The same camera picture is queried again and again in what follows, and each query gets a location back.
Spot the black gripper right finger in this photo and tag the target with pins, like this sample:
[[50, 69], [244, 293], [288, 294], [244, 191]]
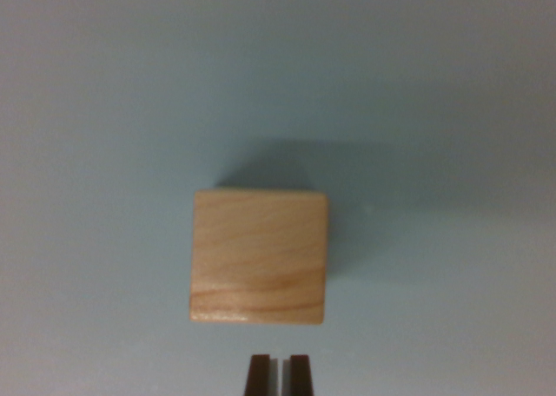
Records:
[[300, 376]]

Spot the light wooden cube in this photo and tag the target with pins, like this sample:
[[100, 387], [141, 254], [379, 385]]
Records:
[[258, 257]]

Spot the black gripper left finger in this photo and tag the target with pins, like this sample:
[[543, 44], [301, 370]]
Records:
[[259, 376]]

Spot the pale blue plastic bin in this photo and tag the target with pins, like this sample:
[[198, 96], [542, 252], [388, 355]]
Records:
[[87, 153]]

